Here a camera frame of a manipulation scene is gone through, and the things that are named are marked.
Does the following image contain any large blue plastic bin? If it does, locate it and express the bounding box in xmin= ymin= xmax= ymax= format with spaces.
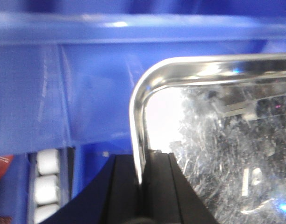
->
xmin=0 ymin=0 xmax=286 ymax=213

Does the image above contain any white roller track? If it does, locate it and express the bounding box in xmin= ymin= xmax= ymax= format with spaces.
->
xmin=27 ymin=148 xmax=72 ymax=224

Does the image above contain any small silver steel tray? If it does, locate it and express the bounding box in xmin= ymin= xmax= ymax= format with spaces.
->
xmin=129 ymin=53 xmax=286 ymax=224

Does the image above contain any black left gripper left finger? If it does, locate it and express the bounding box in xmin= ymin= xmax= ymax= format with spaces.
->
xmin=43 ymin=154 xmax=140 ymax=224

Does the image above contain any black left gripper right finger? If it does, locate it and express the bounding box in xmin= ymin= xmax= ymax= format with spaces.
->
xmin=143 ymin=151 xmax=217 ymax=224

